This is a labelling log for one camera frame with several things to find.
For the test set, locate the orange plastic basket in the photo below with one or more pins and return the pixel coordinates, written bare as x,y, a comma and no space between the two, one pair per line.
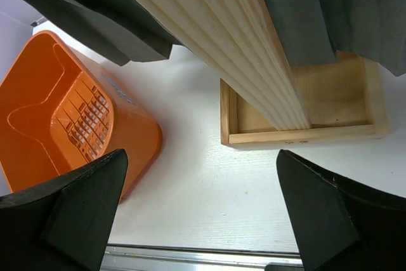
61,110

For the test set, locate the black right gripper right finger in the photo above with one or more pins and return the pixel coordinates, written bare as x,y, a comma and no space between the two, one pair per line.
338,223

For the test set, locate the wooden clothes rack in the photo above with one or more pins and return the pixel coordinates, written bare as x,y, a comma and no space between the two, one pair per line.
263,98

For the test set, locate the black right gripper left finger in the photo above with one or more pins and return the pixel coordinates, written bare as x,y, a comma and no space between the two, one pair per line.
65,222

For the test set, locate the grey pleated skirt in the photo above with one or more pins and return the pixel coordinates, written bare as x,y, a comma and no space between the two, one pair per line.
311,31

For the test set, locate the aluminium rail table edge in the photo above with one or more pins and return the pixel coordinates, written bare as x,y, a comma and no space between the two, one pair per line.
127,257

